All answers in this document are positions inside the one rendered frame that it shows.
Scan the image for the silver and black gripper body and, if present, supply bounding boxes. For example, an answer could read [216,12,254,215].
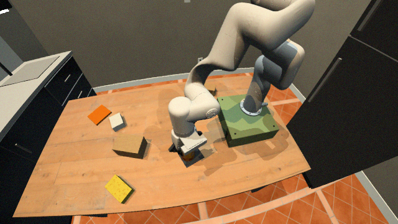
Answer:
[171,126,198,151]

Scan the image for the yellow and red drink can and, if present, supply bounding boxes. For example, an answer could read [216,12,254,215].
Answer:
[181,151,195,161]

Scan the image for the dark grey square slate coaster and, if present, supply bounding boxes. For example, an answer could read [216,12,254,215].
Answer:
[179,148,204,168]

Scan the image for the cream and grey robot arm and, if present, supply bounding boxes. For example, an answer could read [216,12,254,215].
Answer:
[168,0,315,156]

